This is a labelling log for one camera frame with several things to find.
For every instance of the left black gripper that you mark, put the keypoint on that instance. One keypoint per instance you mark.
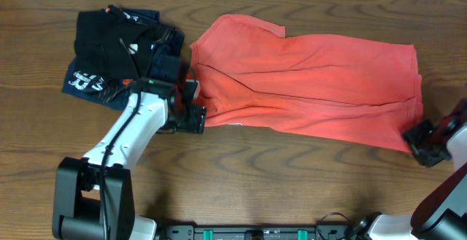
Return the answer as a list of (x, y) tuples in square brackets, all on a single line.
[(195, 118)]

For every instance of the navy printed folded shirt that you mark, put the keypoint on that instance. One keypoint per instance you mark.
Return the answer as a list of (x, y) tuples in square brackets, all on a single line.
[(87, 87)]

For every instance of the red t-shirt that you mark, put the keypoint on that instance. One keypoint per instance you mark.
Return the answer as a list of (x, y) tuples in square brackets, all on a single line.
[(324, 85)]

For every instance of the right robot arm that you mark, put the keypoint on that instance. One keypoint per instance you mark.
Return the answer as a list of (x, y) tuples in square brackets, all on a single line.
[(442, 214)]

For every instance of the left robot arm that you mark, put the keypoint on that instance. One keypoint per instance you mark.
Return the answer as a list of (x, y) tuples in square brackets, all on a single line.
[(94, 195)]

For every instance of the black folded garment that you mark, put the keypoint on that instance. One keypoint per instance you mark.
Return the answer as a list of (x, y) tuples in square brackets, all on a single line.
[(111, 45)]

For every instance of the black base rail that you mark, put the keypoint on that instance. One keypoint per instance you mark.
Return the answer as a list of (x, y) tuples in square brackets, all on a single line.
[(324, 229)]

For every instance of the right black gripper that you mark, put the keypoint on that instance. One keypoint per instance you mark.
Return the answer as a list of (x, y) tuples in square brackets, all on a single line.
[(413, 133)]

